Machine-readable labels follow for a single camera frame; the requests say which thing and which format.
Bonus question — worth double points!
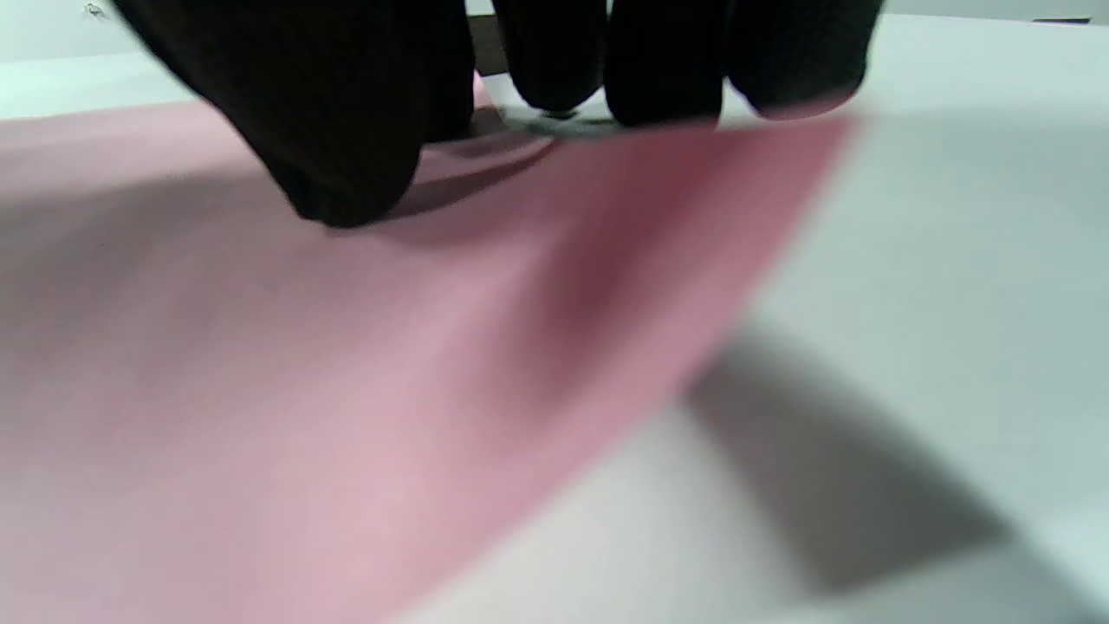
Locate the person's right hand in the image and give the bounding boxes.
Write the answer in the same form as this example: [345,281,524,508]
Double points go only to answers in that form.
[113,0,885,228]

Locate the pink paper sheet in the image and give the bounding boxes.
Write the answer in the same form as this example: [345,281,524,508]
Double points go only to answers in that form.
[0,74,854,624]

